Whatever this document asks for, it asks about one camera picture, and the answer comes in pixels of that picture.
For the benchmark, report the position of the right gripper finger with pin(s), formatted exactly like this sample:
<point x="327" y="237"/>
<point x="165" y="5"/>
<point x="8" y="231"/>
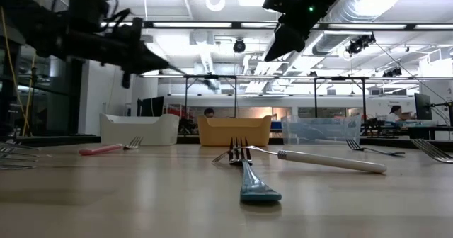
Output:
<point x="286" y="41"/>

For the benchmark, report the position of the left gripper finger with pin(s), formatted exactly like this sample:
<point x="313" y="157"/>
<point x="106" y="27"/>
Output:
<point x="148" y="61"/>

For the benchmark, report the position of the silver metal fork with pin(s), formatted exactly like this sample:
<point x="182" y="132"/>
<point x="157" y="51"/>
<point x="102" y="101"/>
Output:
<point x="446" y="157"/>

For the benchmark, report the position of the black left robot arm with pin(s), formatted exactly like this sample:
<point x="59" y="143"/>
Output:
<point x="42" y="36"/>

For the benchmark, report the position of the black computer monitor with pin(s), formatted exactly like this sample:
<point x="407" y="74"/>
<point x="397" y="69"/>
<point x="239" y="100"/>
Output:
<point x="423" y="107"/>
<point x="152" y="107"/>

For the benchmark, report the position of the black ceiling spotlight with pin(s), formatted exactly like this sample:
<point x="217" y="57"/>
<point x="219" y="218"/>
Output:
<point x="355" y="46"/>
<point x="393" y="72"/>

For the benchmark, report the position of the white plastic bin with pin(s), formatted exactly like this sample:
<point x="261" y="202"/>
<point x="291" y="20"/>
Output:
<point x="141" y="131"/>

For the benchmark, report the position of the person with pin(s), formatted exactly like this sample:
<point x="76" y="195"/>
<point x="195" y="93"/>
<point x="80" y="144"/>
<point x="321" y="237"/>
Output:
<point x="394" y="115"/>
<point x="209" y="112"/>

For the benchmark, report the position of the clear plastic bin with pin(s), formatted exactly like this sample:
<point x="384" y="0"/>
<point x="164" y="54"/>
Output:
<point x="318" y="131"/>

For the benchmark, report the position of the orange plastic bin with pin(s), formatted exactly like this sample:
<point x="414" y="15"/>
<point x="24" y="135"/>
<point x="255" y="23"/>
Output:
<point x="233" y="131"/>

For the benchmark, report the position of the dark background desk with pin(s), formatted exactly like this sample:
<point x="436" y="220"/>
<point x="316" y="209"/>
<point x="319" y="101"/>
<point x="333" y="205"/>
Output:
<point x="424" y="128"/>

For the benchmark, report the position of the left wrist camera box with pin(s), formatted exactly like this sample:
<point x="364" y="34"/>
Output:
<point x="132" y="29"/>

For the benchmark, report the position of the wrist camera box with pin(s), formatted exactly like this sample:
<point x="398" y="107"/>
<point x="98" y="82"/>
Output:
<point x="272" y="0"/>
<point x="132" y="29"/>

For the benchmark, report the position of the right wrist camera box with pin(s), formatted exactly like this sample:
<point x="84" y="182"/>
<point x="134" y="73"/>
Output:
<point x="272" y="0"/>

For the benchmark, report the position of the silver ventilation duct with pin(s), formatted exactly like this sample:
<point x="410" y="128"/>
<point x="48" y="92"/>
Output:
<point x="329" y="43"/>

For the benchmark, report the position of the black overhead camera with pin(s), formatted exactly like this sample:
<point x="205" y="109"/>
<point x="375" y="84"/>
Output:
<point x="239" y="46"/>

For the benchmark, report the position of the black overhead frame bar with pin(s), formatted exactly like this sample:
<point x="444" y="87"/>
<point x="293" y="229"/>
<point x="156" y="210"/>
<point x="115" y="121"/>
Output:
<point x="235" y="25"/>

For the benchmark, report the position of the black background table frame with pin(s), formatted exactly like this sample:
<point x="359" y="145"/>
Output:
<point x="212" y="76"/>
<point x="364" y="100"/>

